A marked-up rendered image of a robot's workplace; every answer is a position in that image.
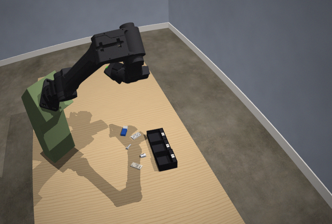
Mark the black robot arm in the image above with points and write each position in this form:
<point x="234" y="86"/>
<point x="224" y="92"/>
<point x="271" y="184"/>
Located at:
<point x="104" y="49"/>

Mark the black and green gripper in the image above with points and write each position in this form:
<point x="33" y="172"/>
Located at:
<point x="112" y="73"/>

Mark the black rack of bins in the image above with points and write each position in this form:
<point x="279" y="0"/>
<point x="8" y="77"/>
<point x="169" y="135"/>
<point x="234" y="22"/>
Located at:
<point x="164" y="155"/>

